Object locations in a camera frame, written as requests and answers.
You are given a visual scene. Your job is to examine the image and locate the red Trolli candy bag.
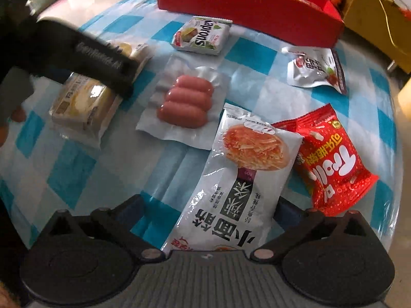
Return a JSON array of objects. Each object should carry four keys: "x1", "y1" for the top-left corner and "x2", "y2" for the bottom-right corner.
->
[{"x1": 273, "y1": 104, "x2": 378, "y2": 216}]

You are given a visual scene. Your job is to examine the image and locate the white noodle snack bag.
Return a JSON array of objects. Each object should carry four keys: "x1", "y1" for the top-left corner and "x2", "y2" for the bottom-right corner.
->
[{"x1": 162, "y1": 104, "x2": 302, "y2": 254}]

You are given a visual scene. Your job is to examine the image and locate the yellow potato chip bread pack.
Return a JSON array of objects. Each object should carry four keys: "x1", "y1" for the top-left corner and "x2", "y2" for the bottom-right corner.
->
[{"x1": 48, "y1": 40, "x2": 153, "y2": 150}]

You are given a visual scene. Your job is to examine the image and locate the vacuum packed sausages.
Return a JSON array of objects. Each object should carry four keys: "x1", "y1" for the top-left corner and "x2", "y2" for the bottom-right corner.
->
[{"x1": 136, "y1": 55, "x2": 231, "y2": 150}]

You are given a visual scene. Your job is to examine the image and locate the white silver meat snack pouch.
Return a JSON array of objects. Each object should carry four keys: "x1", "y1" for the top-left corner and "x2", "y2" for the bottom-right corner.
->
[{"x1": 281, "y1": 45, "x2": 348, "y2": 95}]

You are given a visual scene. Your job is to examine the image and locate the green white wafer packet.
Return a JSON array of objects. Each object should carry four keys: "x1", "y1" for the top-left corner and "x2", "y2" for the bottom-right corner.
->
[{"x1": 171, "y1": 16, "x2": 233, "y2": 56}]

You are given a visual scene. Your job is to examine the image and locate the person's left hand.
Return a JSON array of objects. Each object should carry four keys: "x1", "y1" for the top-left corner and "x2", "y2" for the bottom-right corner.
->
[{"x1": 0, "y1": 105, "x2": 27, "y2": 147}]

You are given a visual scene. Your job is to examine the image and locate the blue white checkered tablecloth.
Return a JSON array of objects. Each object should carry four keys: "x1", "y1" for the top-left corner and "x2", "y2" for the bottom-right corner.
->
[{"x1": 1, "y1": 0, "x2": 403, "y2": 247}]

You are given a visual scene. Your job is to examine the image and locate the wooden TV cabinet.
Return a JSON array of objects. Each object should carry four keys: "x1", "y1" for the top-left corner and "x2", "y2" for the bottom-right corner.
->
[{"x1": 337, "y1": 0, "x2": 410, "y2": 72}]

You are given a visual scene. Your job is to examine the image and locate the red cardboard box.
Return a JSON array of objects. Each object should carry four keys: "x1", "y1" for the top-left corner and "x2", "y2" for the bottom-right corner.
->
[{"x1": 157, "y1": 0, "x2": 344, "y2": 48}]

